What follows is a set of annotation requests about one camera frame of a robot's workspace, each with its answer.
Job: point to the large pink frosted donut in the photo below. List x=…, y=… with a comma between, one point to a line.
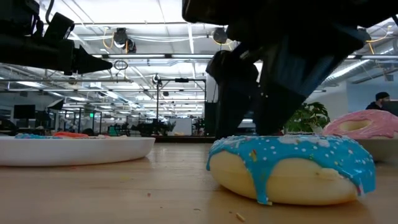
x=379, y=124

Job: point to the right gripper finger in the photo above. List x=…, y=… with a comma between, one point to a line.
x=234, y=93
x=292, y=74

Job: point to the person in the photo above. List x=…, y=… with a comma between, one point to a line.
x=381, y=96

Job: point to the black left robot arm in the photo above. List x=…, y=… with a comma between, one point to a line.
x=15, y=15

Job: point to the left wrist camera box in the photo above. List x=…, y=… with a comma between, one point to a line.
x=59, y=26

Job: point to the black aluminium table frame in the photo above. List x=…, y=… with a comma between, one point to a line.
x=186, y=139

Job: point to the grey round plate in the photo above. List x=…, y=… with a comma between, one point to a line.
x=382, y=149

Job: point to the black tall stand frame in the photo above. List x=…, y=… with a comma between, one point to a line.
x=157, y=102

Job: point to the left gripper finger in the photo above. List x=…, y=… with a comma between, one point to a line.
x=90, y=63

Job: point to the large blue frosted donut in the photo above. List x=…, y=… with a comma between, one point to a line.
x=280, y=155

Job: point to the white board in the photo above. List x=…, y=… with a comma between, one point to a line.
x=181, y=126

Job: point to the white round plate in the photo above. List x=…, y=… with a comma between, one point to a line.
x=77, y=151

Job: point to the green potted plant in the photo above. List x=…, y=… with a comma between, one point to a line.
x=311, y=116

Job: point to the dark computer monitor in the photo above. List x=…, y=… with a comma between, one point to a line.
x=391, y=108
x=24, y=111

